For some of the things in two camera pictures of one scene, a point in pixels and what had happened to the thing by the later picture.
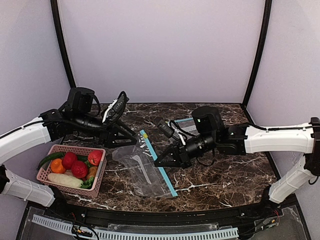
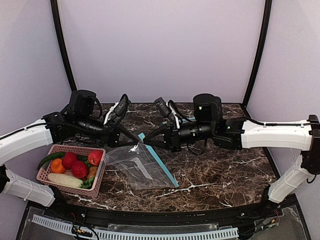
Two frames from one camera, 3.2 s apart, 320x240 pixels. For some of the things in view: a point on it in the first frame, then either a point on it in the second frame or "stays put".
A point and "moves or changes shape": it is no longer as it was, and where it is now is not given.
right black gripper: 181,155 -> 172,136
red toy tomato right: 94,157 stays put
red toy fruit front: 79,169 stays put
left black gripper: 107,131 stays put
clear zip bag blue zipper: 140,162 moves or changes shape
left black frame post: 56,15 stays put
